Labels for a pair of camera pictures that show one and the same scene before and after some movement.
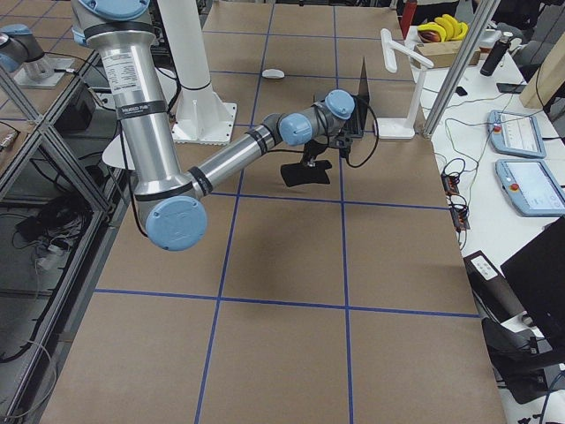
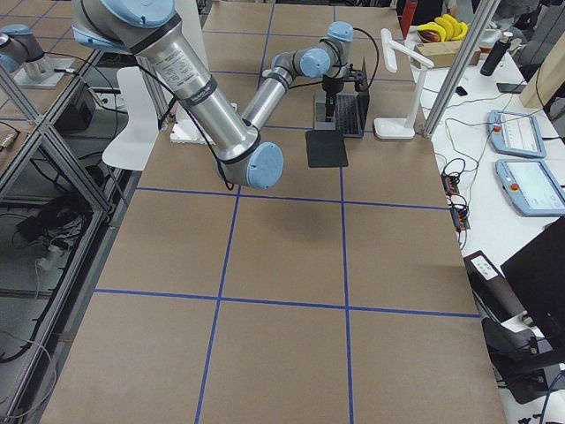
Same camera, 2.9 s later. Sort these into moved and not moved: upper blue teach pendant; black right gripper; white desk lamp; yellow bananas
Moved: black right gripper
Not moved: yellow bananas; white desk lamp; upper blue teach pendant
